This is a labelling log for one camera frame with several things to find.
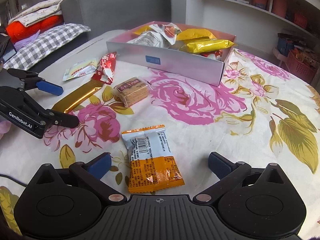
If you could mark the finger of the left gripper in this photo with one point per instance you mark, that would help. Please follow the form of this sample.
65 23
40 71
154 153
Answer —
61 119
28 80

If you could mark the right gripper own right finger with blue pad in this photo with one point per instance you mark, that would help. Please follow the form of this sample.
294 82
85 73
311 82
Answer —
230 176

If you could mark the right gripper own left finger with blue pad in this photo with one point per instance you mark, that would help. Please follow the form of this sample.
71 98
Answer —
89 176

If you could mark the gold bar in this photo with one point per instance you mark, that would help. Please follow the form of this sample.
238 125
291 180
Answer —
78 96

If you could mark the pale yellow white packet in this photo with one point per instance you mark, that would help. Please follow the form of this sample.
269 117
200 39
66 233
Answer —
80 69

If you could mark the orange white snack packet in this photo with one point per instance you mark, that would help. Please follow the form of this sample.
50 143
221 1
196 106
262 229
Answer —
153 167

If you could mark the pink biscuit packet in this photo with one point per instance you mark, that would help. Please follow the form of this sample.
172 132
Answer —
131 91

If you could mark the white nut snack packet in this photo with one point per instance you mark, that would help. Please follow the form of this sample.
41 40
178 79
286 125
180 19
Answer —
150 39

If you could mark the large yellow snack bag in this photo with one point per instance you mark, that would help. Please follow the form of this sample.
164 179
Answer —
193 33

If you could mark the left hand purple glove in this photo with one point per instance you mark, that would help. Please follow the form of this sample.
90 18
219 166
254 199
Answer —
4 127

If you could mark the grey checkered pillow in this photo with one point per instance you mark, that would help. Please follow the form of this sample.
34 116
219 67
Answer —
45 44

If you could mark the orange folded blanket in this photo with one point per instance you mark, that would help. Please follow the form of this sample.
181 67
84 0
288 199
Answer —
17 31

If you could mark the small red snack packet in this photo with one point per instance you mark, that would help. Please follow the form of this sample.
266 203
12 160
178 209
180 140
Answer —
106 68

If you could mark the floral pink tablecloth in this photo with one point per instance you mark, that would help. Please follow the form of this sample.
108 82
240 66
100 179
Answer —
259 114

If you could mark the floral folded blanket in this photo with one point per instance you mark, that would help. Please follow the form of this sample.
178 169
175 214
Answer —
38 12

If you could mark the pink cardboard box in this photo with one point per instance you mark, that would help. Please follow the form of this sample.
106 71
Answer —
193 66

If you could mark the grey sofa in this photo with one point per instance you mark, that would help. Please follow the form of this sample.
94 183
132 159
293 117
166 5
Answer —
106 15

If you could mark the pink plastic basket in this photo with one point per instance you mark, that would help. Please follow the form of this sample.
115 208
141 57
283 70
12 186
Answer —
300 69

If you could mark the blue storage bin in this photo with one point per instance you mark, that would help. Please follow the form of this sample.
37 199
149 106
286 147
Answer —
287 42

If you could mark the white shelf unit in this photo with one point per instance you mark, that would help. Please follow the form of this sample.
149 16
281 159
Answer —
251 21

